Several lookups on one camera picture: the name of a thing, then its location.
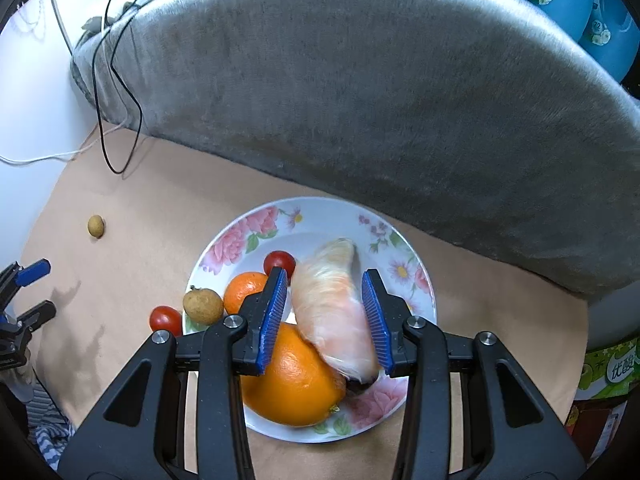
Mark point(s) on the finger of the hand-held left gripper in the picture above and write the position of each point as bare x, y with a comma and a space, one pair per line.
35, 316
32, 271

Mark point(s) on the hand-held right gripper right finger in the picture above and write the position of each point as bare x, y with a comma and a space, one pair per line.
376, 320

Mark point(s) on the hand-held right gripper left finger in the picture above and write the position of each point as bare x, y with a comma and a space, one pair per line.
272, 320

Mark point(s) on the small orange mandarin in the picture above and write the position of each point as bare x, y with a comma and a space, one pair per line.
240, 290

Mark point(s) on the plastic-wrapped peeled citrus piece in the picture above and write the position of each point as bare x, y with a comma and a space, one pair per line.
330, 305

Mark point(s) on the red tomato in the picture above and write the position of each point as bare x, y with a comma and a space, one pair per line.
277, 261
165, 320

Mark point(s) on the large orange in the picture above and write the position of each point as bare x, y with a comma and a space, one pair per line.
290, 385

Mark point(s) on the dark purple round fruit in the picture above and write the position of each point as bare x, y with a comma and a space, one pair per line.
360, 386

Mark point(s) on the brown longan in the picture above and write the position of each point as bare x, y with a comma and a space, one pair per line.
96, 226
202, 306

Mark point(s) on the white floral plate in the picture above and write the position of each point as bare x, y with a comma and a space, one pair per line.
320, 220

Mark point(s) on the blue white striped cloth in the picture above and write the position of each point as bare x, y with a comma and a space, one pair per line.
47, 435

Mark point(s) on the grey plush blanket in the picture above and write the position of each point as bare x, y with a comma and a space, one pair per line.
375, 85

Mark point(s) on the green printed carton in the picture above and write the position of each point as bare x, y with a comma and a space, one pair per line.
610, 370

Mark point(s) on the orange red carton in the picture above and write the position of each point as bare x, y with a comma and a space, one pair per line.
595, 430

